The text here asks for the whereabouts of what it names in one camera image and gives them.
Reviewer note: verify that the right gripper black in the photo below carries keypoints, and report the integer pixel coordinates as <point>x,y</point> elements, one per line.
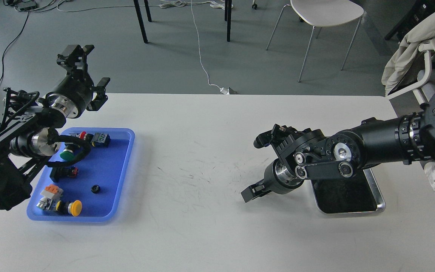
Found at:
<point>277,179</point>

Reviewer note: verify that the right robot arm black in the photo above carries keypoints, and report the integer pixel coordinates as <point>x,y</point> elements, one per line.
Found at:
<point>309,155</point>

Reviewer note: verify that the red push button switch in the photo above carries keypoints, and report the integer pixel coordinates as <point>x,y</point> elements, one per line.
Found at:
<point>83,135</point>

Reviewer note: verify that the blue plastic tray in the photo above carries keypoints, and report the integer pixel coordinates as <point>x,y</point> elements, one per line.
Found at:
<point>103,166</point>

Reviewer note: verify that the black table leg right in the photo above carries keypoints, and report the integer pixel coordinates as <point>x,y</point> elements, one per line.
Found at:
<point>227,18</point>

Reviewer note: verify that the white chair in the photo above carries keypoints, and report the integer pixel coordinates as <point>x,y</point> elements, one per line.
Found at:
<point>323,14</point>

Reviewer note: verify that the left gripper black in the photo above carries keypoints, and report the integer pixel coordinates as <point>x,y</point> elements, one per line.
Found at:
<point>73,95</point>

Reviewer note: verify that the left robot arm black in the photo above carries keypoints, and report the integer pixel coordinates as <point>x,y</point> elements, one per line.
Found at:
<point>28,132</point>

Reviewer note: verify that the silver metal tray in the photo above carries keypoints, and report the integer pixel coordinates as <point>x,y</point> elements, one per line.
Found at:
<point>349,197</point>

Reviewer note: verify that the black switch contact block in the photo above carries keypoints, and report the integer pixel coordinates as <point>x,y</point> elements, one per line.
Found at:
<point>100,140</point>

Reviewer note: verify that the green push button switch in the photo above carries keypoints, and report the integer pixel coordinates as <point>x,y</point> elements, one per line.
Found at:
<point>69,152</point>

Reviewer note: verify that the black table leg left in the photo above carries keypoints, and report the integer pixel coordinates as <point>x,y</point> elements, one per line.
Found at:
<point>140,17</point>

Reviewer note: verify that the black square push button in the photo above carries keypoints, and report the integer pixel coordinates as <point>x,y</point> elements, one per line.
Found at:
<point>58,173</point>

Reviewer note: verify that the small black gear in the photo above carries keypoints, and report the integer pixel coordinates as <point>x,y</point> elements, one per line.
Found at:
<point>95,188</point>

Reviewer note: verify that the beige jacket on chair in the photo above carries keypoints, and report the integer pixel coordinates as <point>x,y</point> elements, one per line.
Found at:
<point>402,60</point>

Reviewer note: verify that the yellow push button switch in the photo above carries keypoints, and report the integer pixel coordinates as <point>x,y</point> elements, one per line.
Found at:
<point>61,207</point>

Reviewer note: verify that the black table leg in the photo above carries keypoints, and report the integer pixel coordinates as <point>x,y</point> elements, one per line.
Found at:
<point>227,18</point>
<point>140,17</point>

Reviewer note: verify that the orange grey terminal block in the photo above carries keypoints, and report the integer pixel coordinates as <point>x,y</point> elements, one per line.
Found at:
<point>52,192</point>

